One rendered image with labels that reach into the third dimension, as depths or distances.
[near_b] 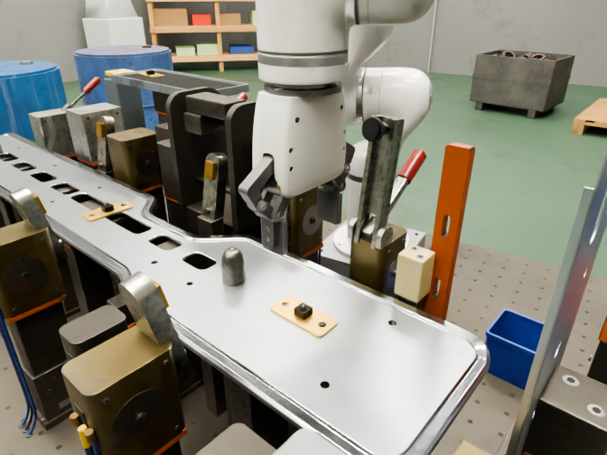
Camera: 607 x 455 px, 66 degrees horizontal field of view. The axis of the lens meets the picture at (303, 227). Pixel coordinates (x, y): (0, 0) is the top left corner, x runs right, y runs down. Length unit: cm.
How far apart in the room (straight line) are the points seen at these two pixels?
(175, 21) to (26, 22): 241
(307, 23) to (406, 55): 925
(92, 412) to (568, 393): 39
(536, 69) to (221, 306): 581
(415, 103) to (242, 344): 64
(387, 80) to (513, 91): 536
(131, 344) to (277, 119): 26
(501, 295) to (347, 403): 80
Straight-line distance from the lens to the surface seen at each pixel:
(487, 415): 92
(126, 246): 77
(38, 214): 77
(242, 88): 111
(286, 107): 42
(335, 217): 54
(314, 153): 46
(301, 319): 57
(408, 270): 59
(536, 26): 911
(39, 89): 286
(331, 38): 42
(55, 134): 145
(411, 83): 100
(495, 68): 638
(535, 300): 125
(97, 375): 48
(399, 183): 67
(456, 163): 56
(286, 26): 42
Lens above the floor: 135
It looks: 27 degrees down
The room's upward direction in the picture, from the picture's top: straight up
